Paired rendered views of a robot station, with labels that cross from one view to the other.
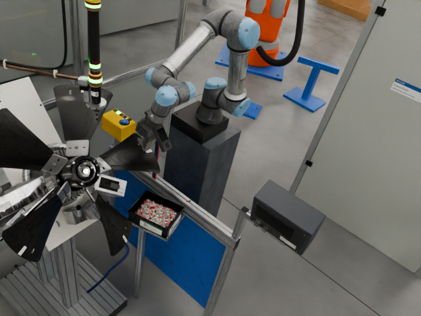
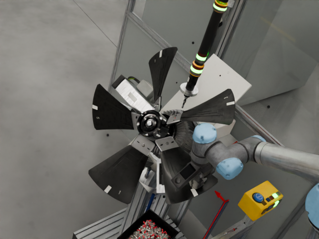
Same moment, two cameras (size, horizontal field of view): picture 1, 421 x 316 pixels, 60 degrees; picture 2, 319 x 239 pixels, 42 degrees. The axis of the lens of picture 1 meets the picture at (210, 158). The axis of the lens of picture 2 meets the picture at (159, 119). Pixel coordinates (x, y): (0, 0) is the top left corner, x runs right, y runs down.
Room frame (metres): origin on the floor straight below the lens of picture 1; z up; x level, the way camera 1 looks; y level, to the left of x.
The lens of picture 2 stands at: (1.21, -0.84, 2.34)
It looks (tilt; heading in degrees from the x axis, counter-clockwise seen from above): 40 degrees down; 100
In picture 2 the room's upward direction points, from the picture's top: 18 degrees clockwise
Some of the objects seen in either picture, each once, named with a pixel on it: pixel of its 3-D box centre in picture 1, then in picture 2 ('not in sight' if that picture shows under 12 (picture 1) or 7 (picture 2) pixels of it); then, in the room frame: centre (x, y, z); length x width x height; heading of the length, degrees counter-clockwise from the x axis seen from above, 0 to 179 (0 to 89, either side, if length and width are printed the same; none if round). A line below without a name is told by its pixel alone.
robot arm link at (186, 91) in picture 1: (178, 91); (227, 159); (1.28, 0.19, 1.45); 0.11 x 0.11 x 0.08; 59
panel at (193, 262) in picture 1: (162, 236); not in sight; (1.31, 0.17, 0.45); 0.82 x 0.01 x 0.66; 60
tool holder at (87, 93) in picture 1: (93, 92); (192, 79); (1.05, 0.45, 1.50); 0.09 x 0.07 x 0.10; 95
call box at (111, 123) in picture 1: (118, 126); (259, 201); (1.51, 0.51, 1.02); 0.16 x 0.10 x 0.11; 60
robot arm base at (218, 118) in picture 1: (210, 108); not in sight; (1.72, 0.06, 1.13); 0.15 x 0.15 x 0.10
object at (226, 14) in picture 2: not in sight; (224, 7); (1.00, 1.06, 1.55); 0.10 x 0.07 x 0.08; 95
